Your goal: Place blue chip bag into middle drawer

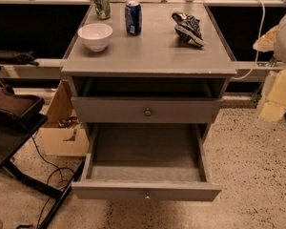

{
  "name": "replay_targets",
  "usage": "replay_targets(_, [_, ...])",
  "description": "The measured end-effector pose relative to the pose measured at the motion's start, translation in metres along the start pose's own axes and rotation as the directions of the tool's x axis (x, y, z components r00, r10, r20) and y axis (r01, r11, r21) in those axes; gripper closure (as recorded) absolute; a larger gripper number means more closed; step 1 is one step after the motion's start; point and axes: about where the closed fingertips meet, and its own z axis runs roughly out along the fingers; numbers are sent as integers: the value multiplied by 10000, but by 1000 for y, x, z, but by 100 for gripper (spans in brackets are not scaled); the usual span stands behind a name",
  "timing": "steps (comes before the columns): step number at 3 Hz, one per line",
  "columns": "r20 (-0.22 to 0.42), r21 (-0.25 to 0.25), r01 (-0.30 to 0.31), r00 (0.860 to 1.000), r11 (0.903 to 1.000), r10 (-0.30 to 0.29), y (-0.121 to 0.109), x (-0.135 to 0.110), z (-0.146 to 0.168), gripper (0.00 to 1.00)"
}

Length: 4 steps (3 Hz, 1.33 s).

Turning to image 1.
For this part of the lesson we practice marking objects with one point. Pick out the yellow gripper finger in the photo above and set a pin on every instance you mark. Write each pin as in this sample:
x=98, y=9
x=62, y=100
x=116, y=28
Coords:
x=266, y=42

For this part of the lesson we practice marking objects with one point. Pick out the grey drawer cabinet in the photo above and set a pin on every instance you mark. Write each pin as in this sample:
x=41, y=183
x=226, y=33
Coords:
x=154, y=63

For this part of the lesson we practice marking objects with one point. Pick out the grey upper drawer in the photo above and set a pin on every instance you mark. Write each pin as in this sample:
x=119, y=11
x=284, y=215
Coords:
x=135, y=109

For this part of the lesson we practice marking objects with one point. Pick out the grey open lower drawer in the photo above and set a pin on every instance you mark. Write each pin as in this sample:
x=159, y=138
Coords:
x=146, y=162

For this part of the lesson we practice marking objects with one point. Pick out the yellow foam block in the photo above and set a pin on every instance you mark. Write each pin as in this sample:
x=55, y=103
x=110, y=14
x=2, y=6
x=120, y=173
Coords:
x=272, y=106

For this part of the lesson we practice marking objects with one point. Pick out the blue soda can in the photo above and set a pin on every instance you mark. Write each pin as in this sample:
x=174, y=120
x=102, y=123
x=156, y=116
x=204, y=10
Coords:
x=133, y=17

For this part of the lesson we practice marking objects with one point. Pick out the white ceramic bowl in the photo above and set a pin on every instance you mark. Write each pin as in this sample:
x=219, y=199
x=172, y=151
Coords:
x=95, y=36

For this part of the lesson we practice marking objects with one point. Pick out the green soda can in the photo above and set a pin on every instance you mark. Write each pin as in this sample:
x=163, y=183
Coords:
x=102, y=8

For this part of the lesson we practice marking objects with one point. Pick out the cardboard box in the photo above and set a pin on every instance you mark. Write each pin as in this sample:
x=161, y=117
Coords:
x=62, y=134

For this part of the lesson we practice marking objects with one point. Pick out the brown pad on table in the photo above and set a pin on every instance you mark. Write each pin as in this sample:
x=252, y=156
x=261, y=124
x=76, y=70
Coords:
x=21, y=106

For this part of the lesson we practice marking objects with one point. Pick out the black side table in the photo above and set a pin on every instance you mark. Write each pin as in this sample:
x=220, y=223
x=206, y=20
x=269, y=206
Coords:
x=14, y=133

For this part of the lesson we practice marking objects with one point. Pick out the metal frame rail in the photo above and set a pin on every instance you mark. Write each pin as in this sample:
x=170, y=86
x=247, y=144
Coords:
x=50, y=69

